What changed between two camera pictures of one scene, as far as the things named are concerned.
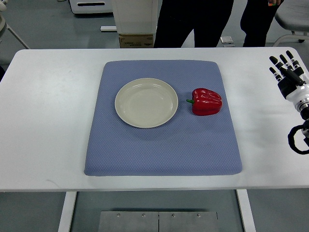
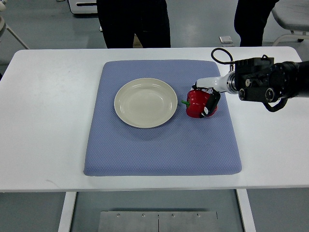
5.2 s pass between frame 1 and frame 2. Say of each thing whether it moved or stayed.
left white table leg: stayed
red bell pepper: moved
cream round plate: stayed
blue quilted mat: stayed
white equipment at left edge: stayed
